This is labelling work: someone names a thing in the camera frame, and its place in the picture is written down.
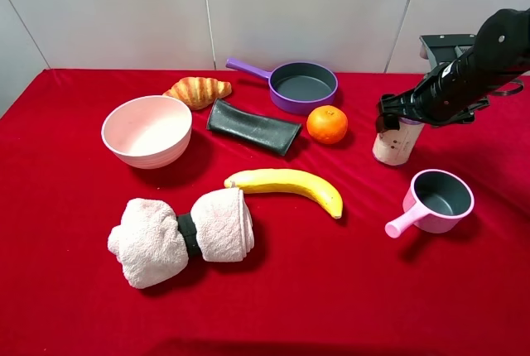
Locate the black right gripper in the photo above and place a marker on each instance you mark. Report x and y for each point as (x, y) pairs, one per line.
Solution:
(408, 105)

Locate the purple trash bag roll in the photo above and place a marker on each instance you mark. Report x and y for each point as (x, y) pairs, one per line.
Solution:
(393, 147)

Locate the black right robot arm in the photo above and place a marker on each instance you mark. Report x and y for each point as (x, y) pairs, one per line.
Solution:
(465, 70)

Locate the orange mandarin fruit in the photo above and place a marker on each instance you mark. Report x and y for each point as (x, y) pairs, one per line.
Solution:
(327, 124)

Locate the purple frying pan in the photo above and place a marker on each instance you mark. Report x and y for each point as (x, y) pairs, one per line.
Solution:
(295, 87)

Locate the black folded pouch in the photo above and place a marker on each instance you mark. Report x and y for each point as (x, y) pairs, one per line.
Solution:
(273, 134)

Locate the yellow banana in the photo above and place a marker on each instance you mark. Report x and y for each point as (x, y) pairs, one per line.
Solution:
(289, 181)

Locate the croissant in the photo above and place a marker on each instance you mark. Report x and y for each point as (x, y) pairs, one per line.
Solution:
(199, 92)

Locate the pink bowl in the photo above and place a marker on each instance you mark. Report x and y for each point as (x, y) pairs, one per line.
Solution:
(148, 132)

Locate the red velvet tablecloth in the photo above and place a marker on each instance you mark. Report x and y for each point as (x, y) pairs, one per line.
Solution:
(312, 285)

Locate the pink towel with black band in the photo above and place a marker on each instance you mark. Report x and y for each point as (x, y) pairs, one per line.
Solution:
(154, 244)

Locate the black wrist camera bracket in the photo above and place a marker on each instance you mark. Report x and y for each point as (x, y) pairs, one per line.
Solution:
(442, 49)

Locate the pink saucepan with handle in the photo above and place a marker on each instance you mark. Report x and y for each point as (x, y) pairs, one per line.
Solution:
(435, 202)

